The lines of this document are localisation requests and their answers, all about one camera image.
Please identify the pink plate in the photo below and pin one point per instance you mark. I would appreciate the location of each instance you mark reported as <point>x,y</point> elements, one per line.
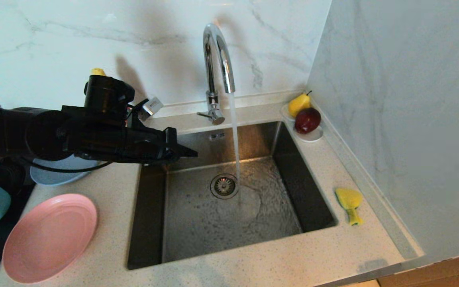
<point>50,239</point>

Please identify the dark red apple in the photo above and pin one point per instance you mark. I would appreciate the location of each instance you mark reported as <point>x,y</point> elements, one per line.
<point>307,120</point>

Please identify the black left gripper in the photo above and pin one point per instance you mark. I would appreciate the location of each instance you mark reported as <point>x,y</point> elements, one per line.
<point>153,147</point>

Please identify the brown wooden cabinet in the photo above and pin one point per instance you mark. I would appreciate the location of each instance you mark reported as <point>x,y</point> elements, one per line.
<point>452,275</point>

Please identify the yellow pear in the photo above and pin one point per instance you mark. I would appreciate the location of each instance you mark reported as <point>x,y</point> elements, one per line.
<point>298,104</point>

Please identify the orange yellow detergent bottle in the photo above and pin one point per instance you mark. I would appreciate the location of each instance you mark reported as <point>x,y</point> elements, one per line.
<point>98,71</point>

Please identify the stainless steel sink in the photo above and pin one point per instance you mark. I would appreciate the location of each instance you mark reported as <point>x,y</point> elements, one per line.
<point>197,231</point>

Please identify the round metal drain strainer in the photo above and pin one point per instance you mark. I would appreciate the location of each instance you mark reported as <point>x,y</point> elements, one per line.
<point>224,186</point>

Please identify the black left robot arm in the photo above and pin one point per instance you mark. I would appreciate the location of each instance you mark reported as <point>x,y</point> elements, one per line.
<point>14,131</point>

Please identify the yellow green fish-shaped sponge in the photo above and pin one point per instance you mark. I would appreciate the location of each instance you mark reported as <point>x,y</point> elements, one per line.
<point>349,199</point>

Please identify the small white dish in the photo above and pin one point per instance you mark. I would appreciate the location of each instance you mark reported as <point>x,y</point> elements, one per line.
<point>311,138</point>

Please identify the blue plate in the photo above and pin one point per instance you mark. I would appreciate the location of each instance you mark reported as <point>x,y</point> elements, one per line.
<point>54,175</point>

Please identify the chrome curved faucet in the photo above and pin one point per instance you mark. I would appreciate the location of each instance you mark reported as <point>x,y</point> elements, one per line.
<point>211,71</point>

